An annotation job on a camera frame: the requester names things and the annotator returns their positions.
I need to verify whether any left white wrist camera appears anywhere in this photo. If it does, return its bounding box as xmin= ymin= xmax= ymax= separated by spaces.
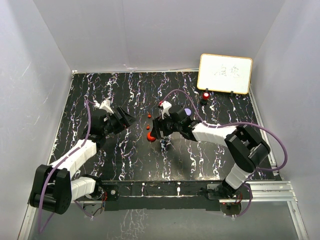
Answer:
xmin=99 ymin=99 xmax=113 ymax=114

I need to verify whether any aluminium frame rail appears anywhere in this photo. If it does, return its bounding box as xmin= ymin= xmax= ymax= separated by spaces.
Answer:
xmin=19 ymin=181 xmax=308 ymax=240

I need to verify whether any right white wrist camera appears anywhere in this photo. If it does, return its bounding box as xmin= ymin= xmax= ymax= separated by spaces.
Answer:
xmin=158 ymin=100 xmax=172 ymax=120

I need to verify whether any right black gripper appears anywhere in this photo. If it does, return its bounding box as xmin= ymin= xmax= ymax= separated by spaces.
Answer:
xmin=151 ymin=112 xmax=182 ymax=139

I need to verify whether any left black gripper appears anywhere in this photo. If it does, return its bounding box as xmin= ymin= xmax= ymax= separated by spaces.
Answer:
xmin=102 ymin=106 xmax=137 ymax=136

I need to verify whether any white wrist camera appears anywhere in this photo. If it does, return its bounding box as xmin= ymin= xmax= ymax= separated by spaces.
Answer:
xmin=158 ymin=100 xmax=172 ymax=120
xmin=99 ymin=99 xmax=113 ymax=114

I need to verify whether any red emergency stop button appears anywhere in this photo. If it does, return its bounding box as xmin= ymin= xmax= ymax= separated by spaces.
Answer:
xmin=200 ymin=92 xmax=210 ymax=106

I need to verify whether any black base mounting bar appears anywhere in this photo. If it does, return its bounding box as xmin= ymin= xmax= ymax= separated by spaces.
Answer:
xmin=101 ymin=180 xmax=222 ymax=211

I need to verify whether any red round disc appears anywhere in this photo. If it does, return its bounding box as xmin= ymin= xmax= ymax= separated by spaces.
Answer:
xmin=147 ymin=132 xmax=157 ymax=142

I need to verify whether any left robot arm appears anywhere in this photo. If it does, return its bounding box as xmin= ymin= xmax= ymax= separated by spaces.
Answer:
xmin=29 ymin=106 xmax=136 ymax=215

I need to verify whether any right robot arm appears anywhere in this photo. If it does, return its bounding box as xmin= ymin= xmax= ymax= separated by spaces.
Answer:
xmin=147 ymin=101 xmax=271 ymax=199

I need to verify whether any white board with frame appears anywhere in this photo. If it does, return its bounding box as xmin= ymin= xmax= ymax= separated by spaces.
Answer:
xmin=197 ymin=53 xmax=253 ymax=95

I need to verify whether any purple earbud charging case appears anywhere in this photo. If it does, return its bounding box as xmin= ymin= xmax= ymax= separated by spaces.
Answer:
xmin=184 ymin=108 xmax=192 ymax=116

